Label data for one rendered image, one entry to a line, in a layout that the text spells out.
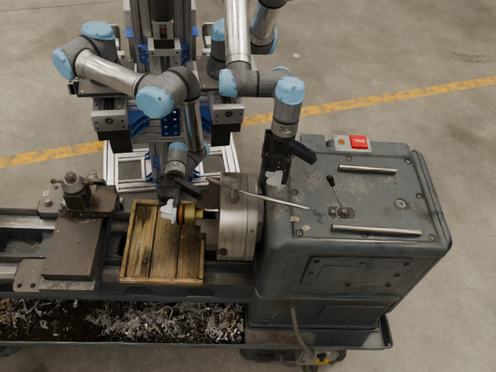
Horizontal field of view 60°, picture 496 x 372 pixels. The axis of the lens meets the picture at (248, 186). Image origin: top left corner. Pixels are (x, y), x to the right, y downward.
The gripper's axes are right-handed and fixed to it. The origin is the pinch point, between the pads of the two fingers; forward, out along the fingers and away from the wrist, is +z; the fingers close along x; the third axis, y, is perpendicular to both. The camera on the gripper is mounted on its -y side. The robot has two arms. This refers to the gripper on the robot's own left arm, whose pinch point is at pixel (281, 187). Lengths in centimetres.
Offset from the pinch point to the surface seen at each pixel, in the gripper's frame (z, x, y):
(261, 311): 64, 0, 0
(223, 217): 11.7, 2.1, 17.6
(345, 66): 67, -268, -94
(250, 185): 6.2, -8.1, 8.8
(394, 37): 55, -318, -152
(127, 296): 62, -4, 53
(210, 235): 21.8, 0.5, 21.4
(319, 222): 8.0, 6.7, -12.4
